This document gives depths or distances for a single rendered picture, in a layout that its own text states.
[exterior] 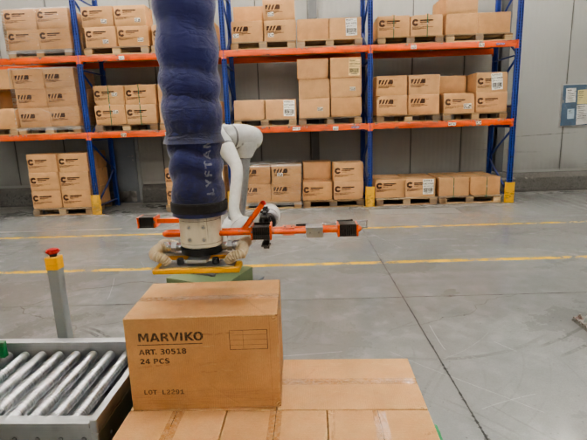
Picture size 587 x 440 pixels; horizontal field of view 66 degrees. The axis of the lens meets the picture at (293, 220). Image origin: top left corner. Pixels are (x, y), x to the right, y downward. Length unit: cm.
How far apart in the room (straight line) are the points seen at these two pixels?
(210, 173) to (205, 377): 81
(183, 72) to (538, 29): 1023
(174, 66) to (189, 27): 15
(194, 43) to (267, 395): 137
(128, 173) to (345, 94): 511
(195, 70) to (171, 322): 95
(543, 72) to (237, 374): 1036
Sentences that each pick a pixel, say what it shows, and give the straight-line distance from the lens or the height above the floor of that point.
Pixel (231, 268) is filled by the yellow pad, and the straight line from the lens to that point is 179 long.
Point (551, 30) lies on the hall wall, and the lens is 1165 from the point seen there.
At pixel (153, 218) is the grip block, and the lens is 219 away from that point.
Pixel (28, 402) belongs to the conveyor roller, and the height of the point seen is 54.
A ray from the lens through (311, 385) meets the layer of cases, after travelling 211.
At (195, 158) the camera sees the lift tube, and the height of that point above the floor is 155.
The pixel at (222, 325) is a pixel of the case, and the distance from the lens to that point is 184.
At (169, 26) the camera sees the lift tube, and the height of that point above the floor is 201.
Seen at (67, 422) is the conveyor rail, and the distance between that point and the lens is 205.
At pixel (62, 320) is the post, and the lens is 287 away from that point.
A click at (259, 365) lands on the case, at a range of 190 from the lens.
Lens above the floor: 167
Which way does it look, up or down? 12 degrees down
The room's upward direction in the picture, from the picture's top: 2 degrees counter-clockwise
